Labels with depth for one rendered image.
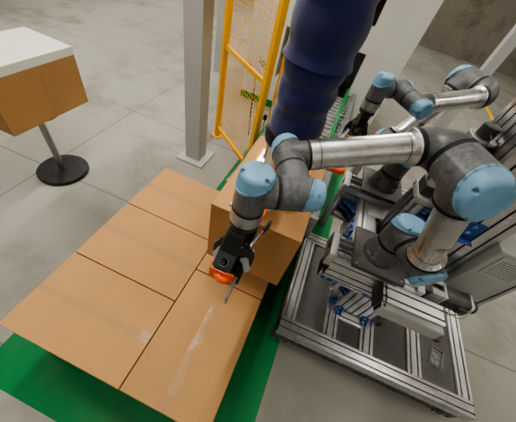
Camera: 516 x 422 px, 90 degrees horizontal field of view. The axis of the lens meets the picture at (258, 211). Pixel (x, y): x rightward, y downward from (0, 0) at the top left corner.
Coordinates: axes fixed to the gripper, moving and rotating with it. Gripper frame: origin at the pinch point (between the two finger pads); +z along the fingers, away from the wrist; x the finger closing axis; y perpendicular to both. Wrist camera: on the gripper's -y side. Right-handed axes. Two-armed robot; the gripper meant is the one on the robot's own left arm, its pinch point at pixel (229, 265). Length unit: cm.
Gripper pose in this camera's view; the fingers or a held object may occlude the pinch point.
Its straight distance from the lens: 77.0
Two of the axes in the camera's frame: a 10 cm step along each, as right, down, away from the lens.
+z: -2.1, 6.3, 7.5
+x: -9.2, -3.9, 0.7
